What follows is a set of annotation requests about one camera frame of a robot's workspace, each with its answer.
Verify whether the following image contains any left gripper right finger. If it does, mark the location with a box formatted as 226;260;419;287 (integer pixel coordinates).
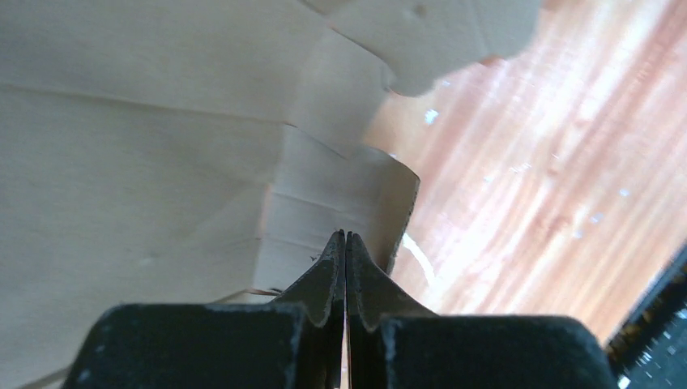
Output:
346;233;617;388

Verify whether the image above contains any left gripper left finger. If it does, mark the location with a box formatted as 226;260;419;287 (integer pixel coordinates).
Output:
63;231;345;388

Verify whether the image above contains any brown cardboard box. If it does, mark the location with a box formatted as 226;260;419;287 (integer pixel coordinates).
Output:
1;1;542;388

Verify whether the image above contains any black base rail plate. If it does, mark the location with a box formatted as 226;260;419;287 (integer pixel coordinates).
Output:
606;248;686;389

